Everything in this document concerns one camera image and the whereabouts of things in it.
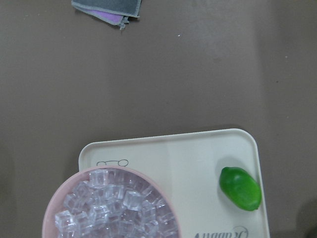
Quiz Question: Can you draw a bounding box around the pink bowl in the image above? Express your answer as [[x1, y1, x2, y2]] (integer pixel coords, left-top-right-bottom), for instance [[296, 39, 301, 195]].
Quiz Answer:
[[42, 166, 183, 238]]

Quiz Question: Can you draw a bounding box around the green lime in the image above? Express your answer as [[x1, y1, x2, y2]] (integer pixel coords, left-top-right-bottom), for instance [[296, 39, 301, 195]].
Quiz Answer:
[[219, 167, 262, 211]]

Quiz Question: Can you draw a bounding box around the cream serving tray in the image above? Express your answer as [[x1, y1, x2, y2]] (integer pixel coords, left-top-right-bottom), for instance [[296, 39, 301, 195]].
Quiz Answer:
[[78, 128, 270, 238]]

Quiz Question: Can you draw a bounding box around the clear ice cubes pile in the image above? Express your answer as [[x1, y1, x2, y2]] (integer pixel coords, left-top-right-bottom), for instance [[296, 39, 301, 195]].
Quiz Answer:
[[54, 168, 179, 238]]

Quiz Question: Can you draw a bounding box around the grey folded cloth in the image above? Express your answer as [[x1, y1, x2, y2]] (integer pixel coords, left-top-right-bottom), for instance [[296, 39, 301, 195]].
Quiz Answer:
[[71, 0, 142, 30]]

